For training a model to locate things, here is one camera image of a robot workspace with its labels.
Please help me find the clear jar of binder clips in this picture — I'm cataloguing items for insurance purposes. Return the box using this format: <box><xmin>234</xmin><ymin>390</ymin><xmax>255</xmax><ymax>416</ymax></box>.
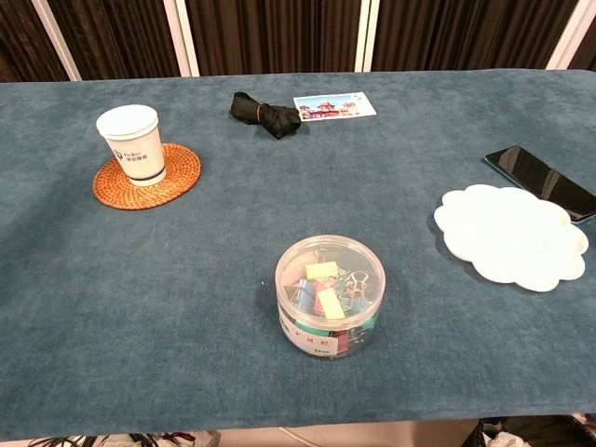
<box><xmin>274</xmin><ymin>234</ymin><xmax>387</xmax><ymax>360</ymax></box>

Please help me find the black knotted strap bundle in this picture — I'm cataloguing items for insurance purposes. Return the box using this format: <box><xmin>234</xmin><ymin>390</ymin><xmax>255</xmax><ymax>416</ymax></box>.
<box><xmin>228</xmin><ymin>91</ymin><xmax>303</xmax><ymax>141</ymax></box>

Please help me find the blue velvet tablecloth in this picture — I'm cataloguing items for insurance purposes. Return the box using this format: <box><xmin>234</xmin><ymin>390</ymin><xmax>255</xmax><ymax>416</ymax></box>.
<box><xmin>0</xmin><ymin>68</ymin><xmax>596</xmax><ymax>442</ymax></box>

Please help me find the white cable on floor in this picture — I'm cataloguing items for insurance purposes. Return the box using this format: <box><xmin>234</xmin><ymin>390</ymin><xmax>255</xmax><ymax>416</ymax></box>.
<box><xmin>278</xmin><ymin>426</ymin><xmax>320</xmax><ymax>447</ymax></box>

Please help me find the postcard with temple photo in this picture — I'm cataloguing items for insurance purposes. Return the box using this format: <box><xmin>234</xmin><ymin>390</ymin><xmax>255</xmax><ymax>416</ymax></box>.
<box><xmin>292</xmin><ymin>91</ymin><xmax>377</xmax><ymax>123</ymax></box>

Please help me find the white flower-shaped plastic palette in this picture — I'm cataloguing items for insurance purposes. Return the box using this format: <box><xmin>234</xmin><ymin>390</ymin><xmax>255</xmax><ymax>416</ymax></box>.
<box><xmin>433</xmin><ymin>183</ymin><xmax>590</xmax><ymax>293</ymax></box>

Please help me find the tangle of black cables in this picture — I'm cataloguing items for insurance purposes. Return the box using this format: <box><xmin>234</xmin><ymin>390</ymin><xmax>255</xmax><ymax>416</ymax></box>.
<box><xmin>25</xmin><ymin>430</ymin><xmax>221</xmax><ymax>447</ymax></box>

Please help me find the black bag under table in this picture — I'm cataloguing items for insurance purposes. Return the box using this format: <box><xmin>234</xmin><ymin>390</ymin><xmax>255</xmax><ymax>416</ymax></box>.
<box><xmin>473</xmin><ymin>415</ymin><xmax>596</xmax><ymax>447</ymax></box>

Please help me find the black smartphone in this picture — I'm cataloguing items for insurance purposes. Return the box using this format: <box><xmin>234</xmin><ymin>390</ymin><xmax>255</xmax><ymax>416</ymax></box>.
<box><xmin>484</xmin><ymin>144</ymin><xmax>596</xmax><ymax>225</ymax></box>

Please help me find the white paper cup blue print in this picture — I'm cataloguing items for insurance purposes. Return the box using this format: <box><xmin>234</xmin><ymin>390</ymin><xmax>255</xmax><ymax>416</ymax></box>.
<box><xmin>95</xmin><ymin>103</ymin><xmax>168</xmax><ymax>188</ymax></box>

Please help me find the round woven rattan coaster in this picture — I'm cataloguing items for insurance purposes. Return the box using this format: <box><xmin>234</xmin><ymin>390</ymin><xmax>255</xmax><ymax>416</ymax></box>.
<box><xmin>91</xmin><ymin>142</ymin><xmax>202</xmax><ymax>211</ymax></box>

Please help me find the white partition post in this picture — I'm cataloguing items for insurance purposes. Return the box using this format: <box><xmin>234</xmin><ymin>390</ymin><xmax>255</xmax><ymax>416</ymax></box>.
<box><xmin>31</xmin><ymin>0</ymin><xmax>83</xmax><ymax>82</ymax></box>
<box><xmin>545</xmin><ymin>0</ymin><xmax>596</xmax><ymax>71</ymax></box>
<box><xmin>162</xmin><ymin>0</ymin><xmax>201</xmax><ymax>78</ymax></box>
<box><xmin>354</xmin><ymin>0</ymin><xmax>381</xmax><ymax>74</ymax></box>

